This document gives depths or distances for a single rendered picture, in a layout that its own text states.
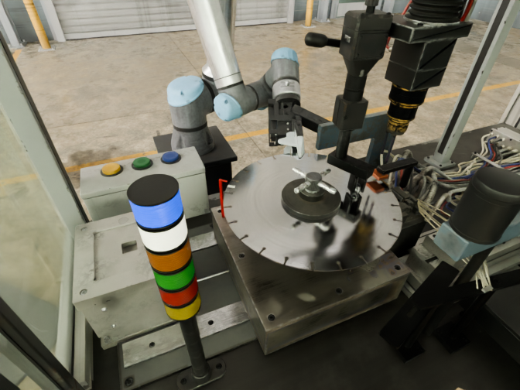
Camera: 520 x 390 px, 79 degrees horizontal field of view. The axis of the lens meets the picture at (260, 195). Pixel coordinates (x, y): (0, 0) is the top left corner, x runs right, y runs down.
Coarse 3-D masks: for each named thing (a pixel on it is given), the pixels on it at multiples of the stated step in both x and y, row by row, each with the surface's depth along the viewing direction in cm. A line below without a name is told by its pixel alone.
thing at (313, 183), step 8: (296, 168) 59; (328, 168) 59; (304, 176) 57; (312, 176) 56; (320, 176) 56; (304, 184) 55; (312, 184) 56; (320, 184) 55; (296, 192) 54; (312, 192) 57
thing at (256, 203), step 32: (288, 160) 70; (320, 160) 70; (256, 192) 61; (384, 192) 62; (256, 224) 54; (288, 224) 54; (320, 224) 54; (352, 224) 54; (384, 224) 55; (288, 256) 49; (320, 256) 49; (352, 256) 49
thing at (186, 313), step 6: (198, 294) 39; (198, 300) 39; (168, 306) 37; (186, 306) 37; (192, 306) 38; (198, 306) 39; (168, 312) 38; (174, 312) 37; (180, 312) 37; (186, 312) 38; (192, 312) 38; (174, 318) 38; (180, 318) 38; (186, 318) 38
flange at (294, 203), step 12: (300, 180) 62; (288, 192) 60; (300, 192) 58; (324, 192) 59; (336, 192) 60; (288, 204) 57; (300, 204) 57; (312, 204) 57; (324, 204) 57; (336, 204) 57; (300, 216) 56; (312, 216) 55; (324, 216) 55
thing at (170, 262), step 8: (184, 248) 32; (152, 256) 31; (160, 256) 31; (168, 256) 31; (176, 256) 31; (184, 256) 32; (152, 264) 32; (160, 264) 32; (168, 264) 32; (176, 264) 32; (184, 264) 33; (160, 272) 32; (168, 272) 32
